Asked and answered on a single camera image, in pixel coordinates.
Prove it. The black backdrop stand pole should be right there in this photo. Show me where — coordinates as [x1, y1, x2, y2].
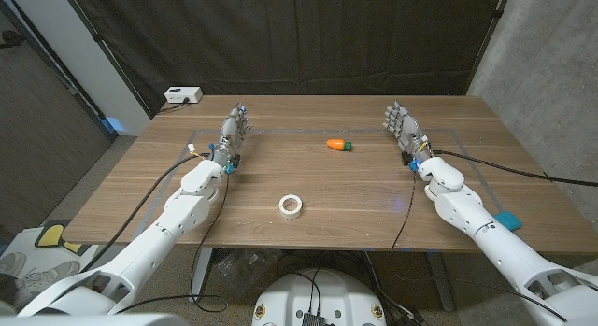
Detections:
[465, 0, 514, 97]
[60, 0, 154, 120]

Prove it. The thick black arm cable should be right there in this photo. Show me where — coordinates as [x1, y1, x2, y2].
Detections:
[79, 151, 214, 274]
[430, 149, 598, 188]

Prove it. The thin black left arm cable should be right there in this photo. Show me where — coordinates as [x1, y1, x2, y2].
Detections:
[114, 171, 231, 316]

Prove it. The orange toy carrot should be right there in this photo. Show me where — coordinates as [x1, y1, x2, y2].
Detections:
[325, 138, 353, 152]

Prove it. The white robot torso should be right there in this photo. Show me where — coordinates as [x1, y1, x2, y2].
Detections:
[250, 268, 388, 326]

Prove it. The black outlet box cord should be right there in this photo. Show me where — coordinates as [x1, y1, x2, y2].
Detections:
[157, 97, 191, 116]

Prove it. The clear plastic bag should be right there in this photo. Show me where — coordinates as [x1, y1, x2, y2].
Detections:
[212, 248, 281, 294]

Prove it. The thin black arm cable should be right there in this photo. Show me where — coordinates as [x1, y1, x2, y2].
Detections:
[114, 171, 231, 316]
[390, 172, 418, 251]

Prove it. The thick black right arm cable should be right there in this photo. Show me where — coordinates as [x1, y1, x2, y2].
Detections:
[430, 149, 598, 188]

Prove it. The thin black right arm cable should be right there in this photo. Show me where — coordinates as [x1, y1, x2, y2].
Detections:
[390, 172, 418, 251]

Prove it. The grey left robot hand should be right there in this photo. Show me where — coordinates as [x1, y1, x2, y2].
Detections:
[215, 101, 254, 155]

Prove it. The white power outlet box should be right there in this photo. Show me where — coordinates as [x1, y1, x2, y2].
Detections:
[164, 86, 204, 105]

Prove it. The grey sneaker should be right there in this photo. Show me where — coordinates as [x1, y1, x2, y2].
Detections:
[11, 260, 81, 308]
[0, 251, 28, 278]

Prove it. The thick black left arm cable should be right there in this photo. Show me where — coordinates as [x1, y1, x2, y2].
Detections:
[79, 151, 214, 274]

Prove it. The black backdrop curtain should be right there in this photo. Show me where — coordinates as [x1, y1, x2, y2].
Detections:
[63, 0, 513, 117]

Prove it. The white tape roll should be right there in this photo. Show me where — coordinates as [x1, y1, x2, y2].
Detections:
[278, 193, 304, 220]

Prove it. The grey tape outline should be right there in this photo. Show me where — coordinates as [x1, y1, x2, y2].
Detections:
[133, 127, 529, 252]

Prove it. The yellow and black floor pad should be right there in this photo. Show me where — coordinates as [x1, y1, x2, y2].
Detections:
[35, 220, 83, 255]

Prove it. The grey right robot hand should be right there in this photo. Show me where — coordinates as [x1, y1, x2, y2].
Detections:
[381, 100, 430, 155]

